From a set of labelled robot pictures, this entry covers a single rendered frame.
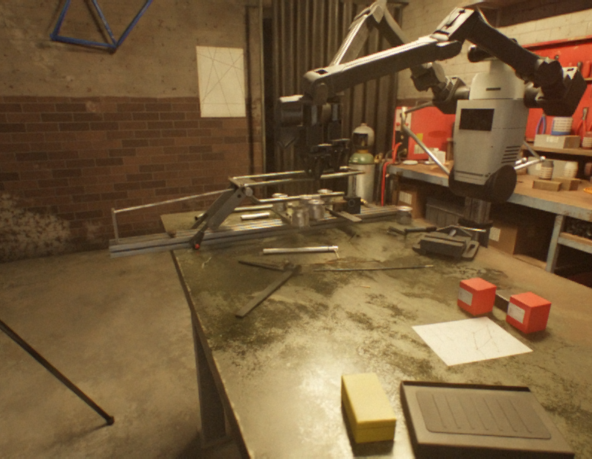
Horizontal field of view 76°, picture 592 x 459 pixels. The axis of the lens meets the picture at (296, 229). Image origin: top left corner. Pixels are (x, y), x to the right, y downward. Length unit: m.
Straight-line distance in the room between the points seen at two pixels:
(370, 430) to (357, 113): 3.57
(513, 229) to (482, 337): 1.69
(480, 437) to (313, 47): 3.47
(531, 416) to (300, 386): 0.27
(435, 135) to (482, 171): 1.73
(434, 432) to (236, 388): 0.25
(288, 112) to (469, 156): 0.86
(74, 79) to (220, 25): 1.29
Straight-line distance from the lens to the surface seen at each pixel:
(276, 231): 1.12
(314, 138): 1.05
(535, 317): 0.75
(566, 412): 0.62
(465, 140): 1.67
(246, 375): 0.58
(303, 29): 3.68
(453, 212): 2.63
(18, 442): 2.00
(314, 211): 1.12
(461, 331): 0.72
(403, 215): 1.27
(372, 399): 0.50
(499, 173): 1.64
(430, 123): 3.28
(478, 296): 0.76
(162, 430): 1.81
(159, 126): 3.71
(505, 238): 2.41
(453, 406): 0.53
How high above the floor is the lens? 1.24
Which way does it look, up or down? 18 degrees down
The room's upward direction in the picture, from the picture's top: straight up
